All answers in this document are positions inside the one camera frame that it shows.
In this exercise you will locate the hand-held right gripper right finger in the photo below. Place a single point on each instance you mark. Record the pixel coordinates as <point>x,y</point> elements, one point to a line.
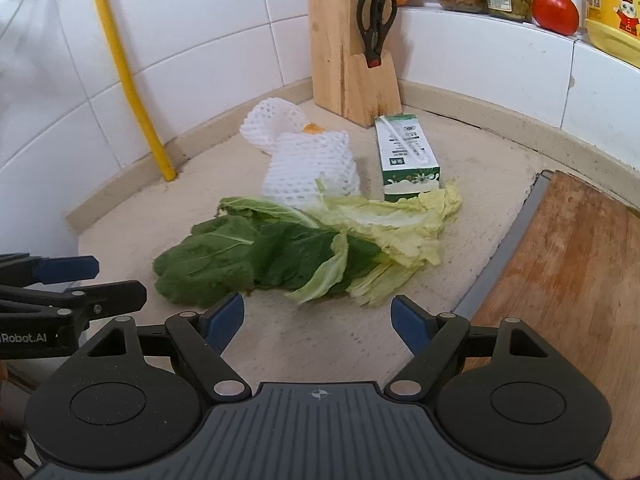
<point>412,325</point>

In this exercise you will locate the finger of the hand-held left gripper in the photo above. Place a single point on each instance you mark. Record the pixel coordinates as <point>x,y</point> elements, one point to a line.
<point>70,267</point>
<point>115,297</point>

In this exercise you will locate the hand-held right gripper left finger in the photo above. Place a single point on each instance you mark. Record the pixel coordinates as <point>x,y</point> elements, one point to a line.
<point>225,317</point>

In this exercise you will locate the pale cabbage leaf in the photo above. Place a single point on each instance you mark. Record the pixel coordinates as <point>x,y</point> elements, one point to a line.
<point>400,230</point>

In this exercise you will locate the green milk carton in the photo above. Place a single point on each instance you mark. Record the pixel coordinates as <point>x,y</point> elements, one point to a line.
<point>407,155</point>

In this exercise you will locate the orange peel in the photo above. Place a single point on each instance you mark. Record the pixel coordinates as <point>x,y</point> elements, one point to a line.
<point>311,129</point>

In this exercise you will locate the wooden cutting board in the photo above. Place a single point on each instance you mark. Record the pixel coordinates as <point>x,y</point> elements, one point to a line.
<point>575,285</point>

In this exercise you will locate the yellow pipe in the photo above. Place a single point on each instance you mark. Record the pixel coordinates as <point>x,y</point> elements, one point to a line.
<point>130,90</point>

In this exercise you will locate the wooden knife block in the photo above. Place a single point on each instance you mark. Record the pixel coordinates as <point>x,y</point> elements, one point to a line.
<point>335,60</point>

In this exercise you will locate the black kitchen scissors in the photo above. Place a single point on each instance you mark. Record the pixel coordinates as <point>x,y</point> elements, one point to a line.
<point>372,30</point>

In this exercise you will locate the red tomato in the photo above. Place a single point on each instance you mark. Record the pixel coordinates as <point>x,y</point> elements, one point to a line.
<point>555,12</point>

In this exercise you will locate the yellow detergent bottle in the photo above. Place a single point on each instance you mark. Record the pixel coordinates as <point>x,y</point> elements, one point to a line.
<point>617,10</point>

